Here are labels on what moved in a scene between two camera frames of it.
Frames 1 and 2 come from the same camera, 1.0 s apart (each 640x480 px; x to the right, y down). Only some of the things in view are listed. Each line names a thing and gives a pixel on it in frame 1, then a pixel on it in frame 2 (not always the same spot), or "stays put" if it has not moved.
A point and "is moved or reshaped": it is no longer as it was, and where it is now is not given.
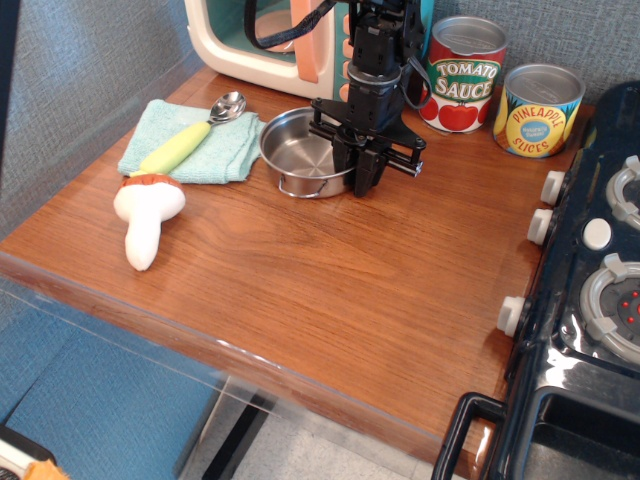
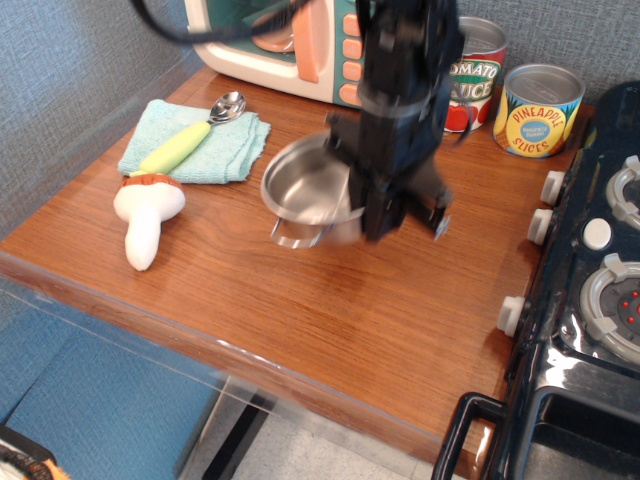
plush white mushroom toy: [144, 201] stays put
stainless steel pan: [301, 159] is moved or reshaped
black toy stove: [570, 406] stays put
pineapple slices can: [538, 109] stays put
